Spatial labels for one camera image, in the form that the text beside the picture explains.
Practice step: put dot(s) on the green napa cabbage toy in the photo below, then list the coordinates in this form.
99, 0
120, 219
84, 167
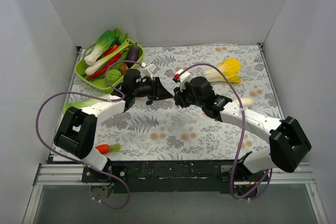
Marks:
80, 104

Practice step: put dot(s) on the floral patterned table mat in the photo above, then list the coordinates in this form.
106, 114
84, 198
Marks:
164, 131

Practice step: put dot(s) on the green plastic tray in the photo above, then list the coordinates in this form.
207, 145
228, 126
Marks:
100, 83

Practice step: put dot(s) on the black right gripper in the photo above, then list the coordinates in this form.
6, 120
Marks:
182, 96

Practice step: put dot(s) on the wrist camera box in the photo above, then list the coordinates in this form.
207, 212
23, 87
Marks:
149, 69
182, 77

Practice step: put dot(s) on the orange carrot toy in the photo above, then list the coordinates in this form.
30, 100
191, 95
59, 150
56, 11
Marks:
106, 148

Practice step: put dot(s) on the green bok choy toy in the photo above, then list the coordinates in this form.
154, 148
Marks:
104, 42

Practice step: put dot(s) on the white radish toy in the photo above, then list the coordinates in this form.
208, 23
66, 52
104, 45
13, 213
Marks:
245, 102

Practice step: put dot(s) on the red chili pepper toy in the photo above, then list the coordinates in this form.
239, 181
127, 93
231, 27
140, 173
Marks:
107, 66

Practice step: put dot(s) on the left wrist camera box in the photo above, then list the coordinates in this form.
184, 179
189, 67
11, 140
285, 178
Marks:
149, 69

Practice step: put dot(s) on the purple eggplant toy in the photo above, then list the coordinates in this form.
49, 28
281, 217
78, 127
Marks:
133, 53

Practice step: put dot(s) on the yellow napa cabbage toy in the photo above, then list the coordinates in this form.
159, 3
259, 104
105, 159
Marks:
229, 68

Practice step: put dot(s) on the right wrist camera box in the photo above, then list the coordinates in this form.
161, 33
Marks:
182, 77

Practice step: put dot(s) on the brown kiwi toy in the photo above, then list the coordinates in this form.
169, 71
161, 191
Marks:
123, 68

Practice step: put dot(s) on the black headed key bunch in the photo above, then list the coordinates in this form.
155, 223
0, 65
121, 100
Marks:
150, 104

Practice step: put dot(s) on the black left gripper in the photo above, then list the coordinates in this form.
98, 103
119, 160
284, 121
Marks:
155, 91

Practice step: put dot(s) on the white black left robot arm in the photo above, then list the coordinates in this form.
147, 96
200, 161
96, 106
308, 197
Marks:
76, 132

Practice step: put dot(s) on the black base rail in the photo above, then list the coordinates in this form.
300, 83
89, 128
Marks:
163, 176

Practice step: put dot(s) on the green round cabbage toy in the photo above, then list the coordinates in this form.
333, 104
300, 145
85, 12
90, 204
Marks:
113, 75

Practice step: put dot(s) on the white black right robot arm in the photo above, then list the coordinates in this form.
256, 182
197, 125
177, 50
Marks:
288, 144

